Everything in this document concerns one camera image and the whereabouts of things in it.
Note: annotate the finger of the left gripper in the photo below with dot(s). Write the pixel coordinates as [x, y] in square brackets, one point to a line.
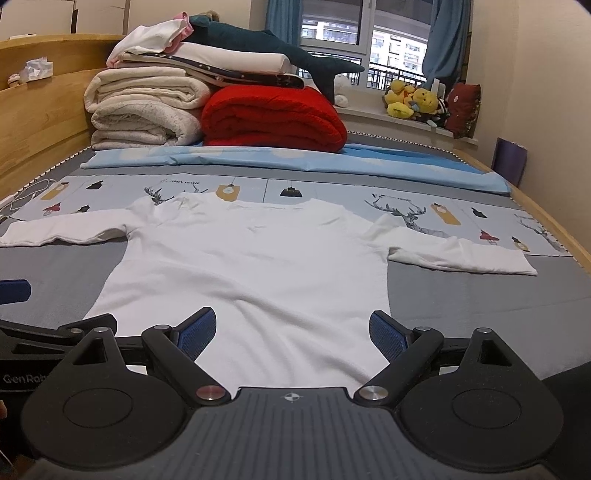
[14, 291]

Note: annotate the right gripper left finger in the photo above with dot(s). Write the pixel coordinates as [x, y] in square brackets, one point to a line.
[172, 352]

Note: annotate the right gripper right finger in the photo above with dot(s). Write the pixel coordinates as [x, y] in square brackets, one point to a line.
[409, 353]

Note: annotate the white long-sleeve shirt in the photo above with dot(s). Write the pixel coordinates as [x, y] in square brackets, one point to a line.
[292, 286]

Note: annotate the wooden headboard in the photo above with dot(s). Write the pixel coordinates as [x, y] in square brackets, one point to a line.
[44, 122]

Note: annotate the light blue folded sheet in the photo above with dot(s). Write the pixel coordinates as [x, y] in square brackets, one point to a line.
[353, 159]

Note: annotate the cream folded quilt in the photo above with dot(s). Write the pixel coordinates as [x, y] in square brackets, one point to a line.
[144, 107]

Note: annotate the tissue pack on headboard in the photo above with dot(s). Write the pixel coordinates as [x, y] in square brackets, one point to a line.
[36, 69]

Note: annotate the red folded blanket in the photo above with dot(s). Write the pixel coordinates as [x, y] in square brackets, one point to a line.
[267, 116]

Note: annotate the yellow plush toys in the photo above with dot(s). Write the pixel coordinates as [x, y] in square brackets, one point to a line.
[406, 101]

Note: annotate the white folded bedding stack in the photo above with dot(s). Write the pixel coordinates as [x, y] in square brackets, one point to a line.
[220, 67]

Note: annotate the blue right curtain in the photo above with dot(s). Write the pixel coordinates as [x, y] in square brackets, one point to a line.
[447, 41]

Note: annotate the blue curtain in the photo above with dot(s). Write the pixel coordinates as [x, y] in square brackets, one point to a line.
[283, 18]
[447, 41]

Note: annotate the pink white folded garment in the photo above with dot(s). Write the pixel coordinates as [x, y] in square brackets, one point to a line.
[163, 37]

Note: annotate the dark teal shark plush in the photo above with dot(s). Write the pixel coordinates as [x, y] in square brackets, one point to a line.
[207, 31]

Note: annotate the blue left curtain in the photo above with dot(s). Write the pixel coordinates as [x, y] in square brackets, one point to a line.
[283, 18]

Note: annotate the purple box by wall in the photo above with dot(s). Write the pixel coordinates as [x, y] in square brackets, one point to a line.
[509, 160]

